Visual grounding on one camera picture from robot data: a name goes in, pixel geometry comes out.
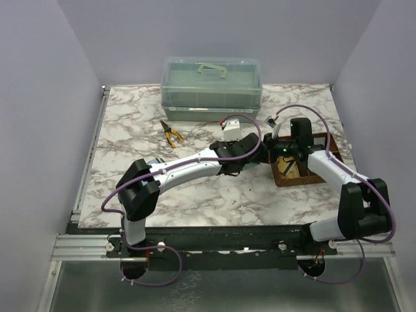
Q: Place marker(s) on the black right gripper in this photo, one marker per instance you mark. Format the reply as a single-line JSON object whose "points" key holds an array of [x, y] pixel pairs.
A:
{"points": [[270, 143]]}

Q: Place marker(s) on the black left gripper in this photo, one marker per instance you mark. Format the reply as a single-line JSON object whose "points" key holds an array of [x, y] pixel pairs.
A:
{"points": [[252, 143]]}

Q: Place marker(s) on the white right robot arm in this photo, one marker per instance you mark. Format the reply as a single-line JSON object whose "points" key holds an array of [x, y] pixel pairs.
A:
{"points": [[363, 202]]}

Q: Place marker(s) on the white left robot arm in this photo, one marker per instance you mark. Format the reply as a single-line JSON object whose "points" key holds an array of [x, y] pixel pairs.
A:
{"points": [[142, 184]]}

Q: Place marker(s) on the brown woven basket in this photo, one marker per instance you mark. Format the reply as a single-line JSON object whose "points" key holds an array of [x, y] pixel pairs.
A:
{"points": [[289, 173]]}

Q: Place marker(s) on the green clear-lid storage box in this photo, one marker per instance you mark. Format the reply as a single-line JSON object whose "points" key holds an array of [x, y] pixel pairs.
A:
{"points": [[203, 89]]}

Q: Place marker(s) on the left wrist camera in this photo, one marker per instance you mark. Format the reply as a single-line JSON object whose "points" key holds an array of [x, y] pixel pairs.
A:
{"points": [[231, 130]]}

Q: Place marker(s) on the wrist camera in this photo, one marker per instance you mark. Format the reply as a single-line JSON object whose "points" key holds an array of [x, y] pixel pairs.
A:
{"points": [[273, 123], [231, 130]]}

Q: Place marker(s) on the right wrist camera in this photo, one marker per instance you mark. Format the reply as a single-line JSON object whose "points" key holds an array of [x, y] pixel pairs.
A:
{"points": [[273, 123]]}

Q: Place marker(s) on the yellow handled pliers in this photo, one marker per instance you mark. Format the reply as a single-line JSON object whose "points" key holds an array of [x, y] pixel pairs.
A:
{"points": [[169, 132]]}

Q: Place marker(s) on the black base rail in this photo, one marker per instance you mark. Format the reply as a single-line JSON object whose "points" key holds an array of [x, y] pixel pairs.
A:
{"points": [[220, 248]]}

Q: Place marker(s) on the aluminium frame rail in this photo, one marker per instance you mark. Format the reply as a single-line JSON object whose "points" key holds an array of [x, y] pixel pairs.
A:
{"points": [[77, 247]]}

